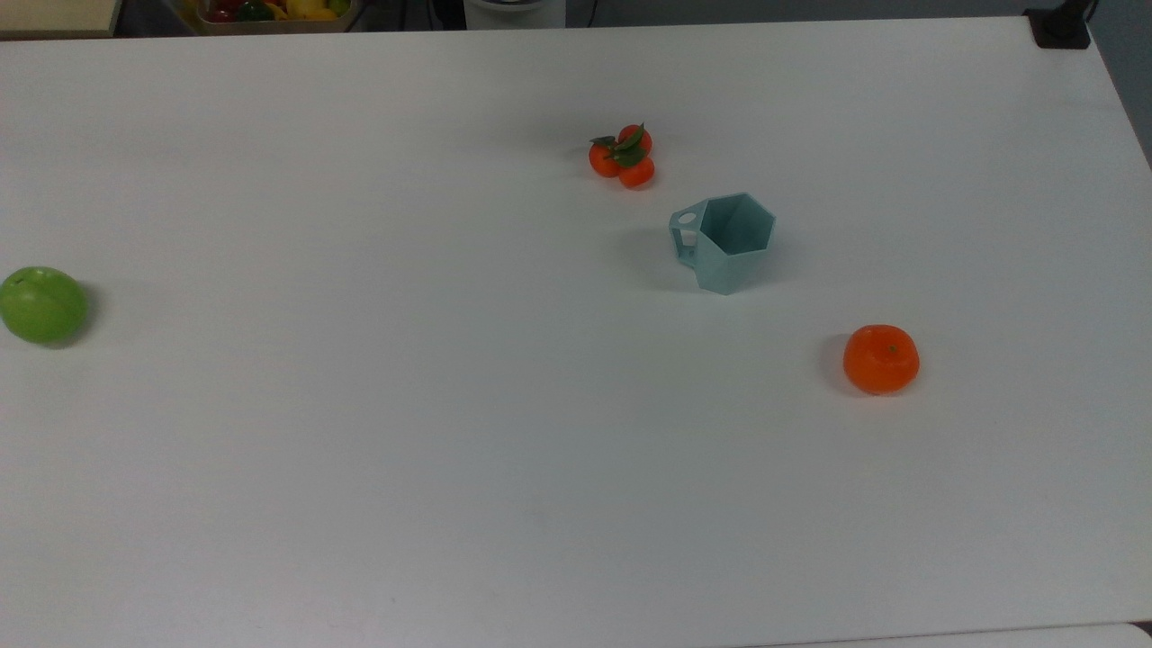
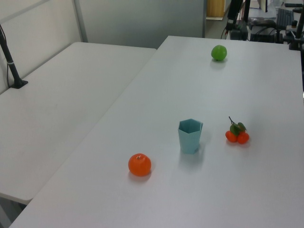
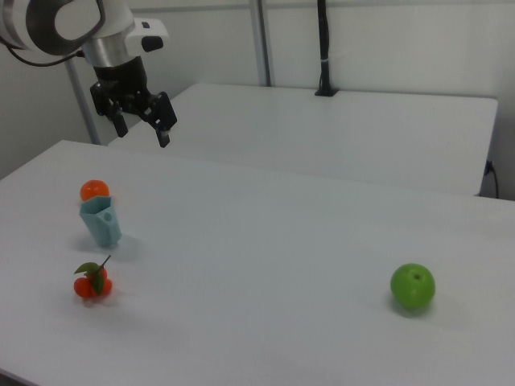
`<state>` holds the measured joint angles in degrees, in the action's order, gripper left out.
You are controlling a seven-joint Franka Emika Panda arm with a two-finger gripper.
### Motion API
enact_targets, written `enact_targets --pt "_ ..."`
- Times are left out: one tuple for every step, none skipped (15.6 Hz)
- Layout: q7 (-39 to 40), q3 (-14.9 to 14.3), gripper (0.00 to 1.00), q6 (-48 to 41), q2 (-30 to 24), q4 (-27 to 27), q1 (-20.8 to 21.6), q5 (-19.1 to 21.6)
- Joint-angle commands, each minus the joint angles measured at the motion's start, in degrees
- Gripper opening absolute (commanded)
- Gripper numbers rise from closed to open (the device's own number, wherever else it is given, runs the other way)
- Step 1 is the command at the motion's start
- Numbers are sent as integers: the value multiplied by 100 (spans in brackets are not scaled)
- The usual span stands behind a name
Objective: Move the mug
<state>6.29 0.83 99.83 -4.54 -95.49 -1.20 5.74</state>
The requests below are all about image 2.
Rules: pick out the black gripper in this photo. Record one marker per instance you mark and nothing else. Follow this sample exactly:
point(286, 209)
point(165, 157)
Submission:
point(235, 9)

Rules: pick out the teal hexagonal mug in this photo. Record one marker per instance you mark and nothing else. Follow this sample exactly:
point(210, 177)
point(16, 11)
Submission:
point(188, 140)

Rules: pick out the black equipment box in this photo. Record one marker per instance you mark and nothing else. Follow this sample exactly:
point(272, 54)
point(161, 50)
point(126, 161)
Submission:
point(240, 32)

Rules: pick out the black vertical pole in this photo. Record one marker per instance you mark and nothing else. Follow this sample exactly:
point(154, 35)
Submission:
point(247, 12)

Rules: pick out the wooden door panel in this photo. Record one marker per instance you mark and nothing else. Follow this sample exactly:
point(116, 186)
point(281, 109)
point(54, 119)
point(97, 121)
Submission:
point(215, 8)

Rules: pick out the green apple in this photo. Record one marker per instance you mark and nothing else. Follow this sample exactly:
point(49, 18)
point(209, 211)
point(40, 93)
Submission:
point(219, 52)

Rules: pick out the black keyboard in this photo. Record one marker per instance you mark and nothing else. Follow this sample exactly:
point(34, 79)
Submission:
point(285, 17)

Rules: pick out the black clamp stand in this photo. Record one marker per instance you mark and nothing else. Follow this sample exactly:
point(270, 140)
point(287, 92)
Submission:
point(297, 40)

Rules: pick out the small tangerines with leaves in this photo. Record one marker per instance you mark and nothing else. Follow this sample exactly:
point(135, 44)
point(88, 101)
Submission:
point(242, 138)

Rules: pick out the large orange fruit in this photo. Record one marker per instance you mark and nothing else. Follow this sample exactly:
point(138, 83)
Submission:
point(139, 166)

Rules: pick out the grey table leg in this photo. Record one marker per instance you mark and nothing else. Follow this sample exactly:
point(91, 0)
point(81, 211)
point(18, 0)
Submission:
point(6, 213)

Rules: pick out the grey partition edge post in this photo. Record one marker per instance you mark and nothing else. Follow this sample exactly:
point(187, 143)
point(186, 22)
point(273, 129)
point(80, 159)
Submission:
point(204, 19)

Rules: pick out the aluminium partition corner post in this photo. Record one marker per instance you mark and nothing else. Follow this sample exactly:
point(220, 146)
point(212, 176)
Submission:
point(80, 21)

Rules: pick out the black camera stand pole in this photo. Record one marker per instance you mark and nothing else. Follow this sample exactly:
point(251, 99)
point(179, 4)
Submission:
point(12, 66)

